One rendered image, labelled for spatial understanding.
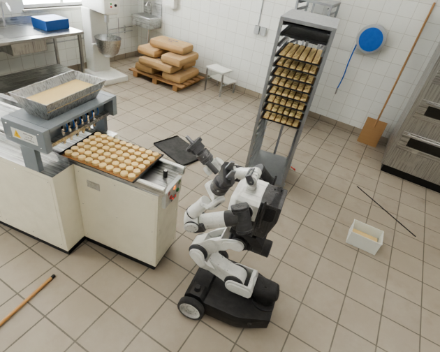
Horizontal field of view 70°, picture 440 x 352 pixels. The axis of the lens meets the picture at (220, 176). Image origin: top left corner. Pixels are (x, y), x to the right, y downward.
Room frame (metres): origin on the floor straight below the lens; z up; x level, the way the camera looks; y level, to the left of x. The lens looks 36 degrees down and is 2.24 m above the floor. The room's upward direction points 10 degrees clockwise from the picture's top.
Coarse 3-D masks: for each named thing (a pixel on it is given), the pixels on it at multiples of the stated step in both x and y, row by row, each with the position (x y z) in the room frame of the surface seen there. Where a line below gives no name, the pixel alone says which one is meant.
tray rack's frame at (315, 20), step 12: (288, 12) 3.33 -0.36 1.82; (300, 12) 3.48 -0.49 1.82; (312, 24) 2.95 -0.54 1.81; (324, 24) 2.98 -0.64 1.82; (336, 24) 3.09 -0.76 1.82; (276, 144) 3.57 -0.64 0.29; (264, 156) 3.45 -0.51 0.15; (276, 156) 3.51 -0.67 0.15; (276, 168) 3.23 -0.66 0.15; (276, 180) 2.98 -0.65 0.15
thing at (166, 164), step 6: (0, 102) 2.31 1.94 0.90; (0, 108) 2.30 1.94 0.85; (6, 108) 2.28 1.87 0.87; (12, 108) 2.26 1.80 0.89; (18, 108) 2.26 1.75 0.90; (156, 162) 1.90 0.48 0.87; (162, 162) 1.89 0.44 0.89; (168, 162) 1.89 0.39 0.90; (168, 168) 1.88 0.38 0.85; (174, 168) 1.87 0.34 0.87; (180, 168) 1.85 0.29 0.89
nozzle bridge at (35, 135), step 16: (96, 96) 2.17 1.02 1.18; (112, 96) 2.22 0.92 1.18; (16, 112) 1.73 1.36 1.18; (64, 112) 1.85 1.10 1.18; (80, 112) 1.88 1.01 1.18; (96, 112) 2.14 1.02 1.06; (112, 112) 2.21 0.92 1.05; (16, 128) 1.62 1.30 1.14; (32, 128) 1.59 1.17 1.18; (48, 128) 1.62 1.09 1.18; (64, 128) 1.82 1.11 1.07; (80, 128) 1.90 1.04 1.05; (96, 128) 2.26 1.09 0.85; (32, 144) 1.59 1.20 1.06; (48, 144) 1.58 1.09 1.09; (32, 160) 1.60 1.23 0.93
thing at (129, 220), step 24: (96, 192) 1.70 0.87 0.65; (120, 192) 1.64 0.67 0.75; (144, 192) 1.60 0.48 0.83; (96, 216) 1.70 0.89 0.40; (120, 216) 1.65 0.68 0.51; (144, 216) 1.59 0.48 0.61; (168, 216) 1.73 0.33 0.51; (96, 240) 1.71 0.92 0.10; (120, 240) 1.65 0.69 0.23; (144, 240) 1.59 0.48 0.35; (168, 240) 1.76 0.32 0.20; (144, 264) 1.63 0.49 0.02
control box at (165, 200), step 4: (180, 176) 1.83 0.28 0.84; (176, 180) 1.77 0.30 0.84; (172, 184) 1.71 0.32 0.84; (176, 184) 1.75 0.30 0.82; (180, 184) 1.82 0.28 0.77; (168, 188) 1.67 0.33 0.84; (172, 188) 1.69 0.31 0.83; (176, 188) 1.75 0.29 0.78; (180, 188) 1.83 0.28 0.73; (168, 192) 1.64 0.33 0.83; (172, 192) 1.69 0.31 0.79; (176, 192) 1.76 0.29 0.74; (164, 196) 1.61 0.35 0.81; (168, 196) 1.64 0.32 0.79; (164, 200) 1.61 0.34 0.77; (168, 200) 1.65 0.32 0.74; (172, 200) 1.70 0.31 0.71; (164, 204) 1.61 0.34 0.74; (168, 204) 1.65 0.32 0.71; (164, 208) 1.61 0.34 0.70
